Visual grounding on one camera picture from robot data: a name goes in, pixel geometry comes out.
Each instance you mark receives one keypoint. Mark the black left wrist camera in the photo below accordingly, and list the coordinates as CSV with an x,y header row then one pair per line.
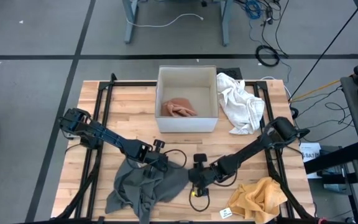
x,y
162,160

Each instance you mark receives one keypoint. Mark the yellow towel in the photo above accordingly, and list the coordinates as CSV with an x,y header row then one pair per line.
x,y
259,199

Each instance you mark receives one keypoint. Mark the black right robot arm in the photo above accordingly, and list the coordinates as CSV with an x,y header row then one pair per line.
x,y
253,147

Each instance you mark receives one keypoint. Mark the black slanted pole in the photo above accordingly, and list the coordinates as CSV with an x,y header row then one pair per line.
x,y
326,50

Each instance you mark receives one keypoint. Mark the white printed paper sheet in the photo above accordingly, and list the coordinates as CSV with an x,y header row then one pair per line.
x,y
311,154

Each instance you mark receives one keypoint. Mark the grey desk frame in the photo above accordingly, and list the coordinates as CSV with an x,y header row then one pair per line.
x,y
131,25

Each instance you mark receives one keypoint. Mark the pink striped towel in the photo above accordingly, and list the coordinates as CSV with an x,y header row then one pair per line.
x,y
179,107

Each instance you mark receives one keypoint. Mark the beige fabric storage box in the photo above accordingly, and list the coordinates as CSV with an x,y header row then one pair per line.
x,y
185,124

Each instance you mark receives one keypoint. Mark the white checked towel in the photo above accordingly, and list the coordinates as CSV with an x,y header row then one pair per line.
x,y
241,105

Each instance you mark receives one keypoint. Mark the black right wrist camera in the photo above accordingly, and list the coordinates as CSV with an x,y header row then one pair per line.
x,y
196,178

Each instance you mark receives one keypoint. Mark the black metal table frame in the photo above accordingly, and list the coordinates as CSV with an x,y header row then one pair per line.
x,y
135,84

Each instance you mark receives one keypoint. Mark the black side table beam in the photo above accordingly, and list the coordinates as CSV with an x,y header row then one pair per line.
x,y
334,158

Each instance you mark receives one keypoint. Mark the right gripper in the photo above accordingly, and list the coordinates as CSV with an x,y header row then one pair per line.
x,y
200,157

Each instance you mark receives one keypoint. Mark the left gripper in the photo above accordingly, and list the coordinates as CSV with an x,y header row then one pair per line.
x,y
159,144

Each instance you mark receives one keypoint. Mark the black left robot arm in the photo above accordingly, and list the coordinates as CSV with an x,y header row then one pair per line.
x,y
104,135

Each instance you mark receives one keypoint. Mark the black perforated floor grate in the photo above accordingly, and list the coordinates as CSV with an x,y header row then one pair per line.
x,y
233,73

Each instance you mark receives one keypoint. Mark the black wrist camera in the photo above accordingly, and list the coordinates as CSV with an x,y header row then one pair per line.
x,y
196,178
162,160

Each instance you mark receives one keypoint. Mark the white printed label card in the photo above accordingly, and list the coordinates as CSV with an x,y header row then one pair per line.
x,y
225,213

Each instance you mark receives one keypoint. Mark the grey waffle towel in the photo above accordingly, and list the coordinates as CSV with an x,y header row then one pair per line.
x,y
129,193

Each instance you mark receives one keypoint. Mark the small red object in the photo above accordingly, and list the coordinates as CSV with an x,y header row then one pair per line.
x,y
322,220

